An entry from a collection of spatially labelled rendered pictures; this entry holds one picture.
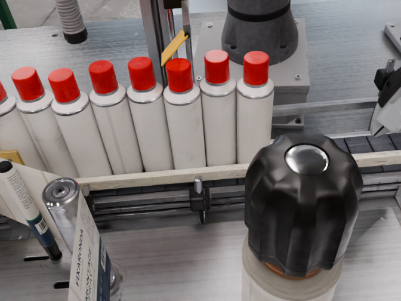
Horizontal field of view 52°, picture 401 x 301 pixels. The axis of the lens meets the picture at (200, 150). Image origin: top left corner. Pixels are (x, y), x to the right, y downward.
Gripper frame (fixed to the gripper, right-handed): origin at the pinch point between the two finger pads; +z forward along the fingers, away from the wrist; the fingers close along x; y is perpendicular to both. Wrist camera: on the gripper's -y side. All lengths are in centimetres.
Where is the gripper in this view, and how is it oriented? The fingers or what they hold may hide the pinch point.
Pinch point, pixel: (376, 126)
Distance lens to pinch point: 70.6
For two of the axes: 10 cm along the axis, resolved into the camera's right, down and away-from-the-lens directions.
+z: -4.4, 6.6, 6.1
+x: 9.0, 2.8, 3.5
